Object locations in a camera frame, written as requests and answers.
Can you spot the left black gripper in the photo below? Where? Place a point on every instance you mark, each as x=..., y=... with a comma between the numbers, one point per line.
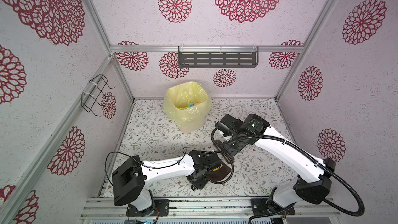
x=198, y=185

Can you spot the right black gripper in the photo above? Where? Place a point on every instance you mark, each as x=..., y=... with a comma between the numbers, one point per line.
x=231, y=151

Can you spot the dark brown plastic dustpan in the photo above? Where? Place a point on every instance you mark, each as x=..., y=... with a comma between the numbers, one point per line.
x=220, y=176

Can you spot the bin with yellow-green bag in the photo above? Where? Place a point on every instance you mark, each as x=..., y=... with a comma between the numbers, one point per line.
x=187, y=104

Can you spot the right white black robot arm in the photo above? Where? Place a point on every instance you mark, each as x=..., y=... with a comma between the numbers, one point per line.
x=312, y=183

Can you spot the dark grey wall shelf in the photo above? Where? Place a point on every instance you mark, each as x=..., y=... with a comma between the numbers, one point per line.
x=218, y=59

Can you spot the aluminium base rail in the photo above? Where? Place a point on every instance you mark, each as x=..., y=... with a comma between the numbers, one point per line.
x=203, y=208

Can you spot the black wire wall rack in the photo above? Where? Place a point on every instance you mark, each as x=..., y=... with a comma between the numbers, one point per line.
x=99, y=101

